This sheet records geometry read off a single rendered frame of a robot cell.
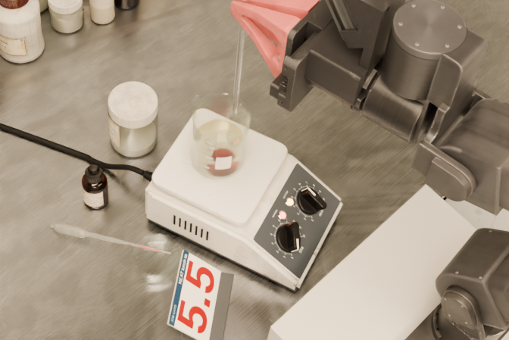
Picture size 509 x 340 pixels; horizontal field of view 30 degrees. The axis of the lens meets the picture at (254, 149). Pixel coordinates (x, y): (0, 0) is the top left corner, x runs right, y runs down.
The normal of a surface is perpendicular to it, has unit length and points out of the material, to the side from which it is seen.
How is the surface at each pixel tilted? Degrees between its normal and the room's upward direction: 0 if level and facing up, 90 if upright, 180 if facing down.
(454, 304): 92
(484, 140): 16
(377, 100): 58
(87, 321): 0
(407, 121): 64
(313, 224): 30
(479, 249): 41
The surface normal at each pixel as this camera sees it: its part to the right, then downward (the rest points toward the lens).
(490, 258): -0.45, -0.78
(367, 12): -0.59, 0.63
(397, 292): 0.12, -0.50
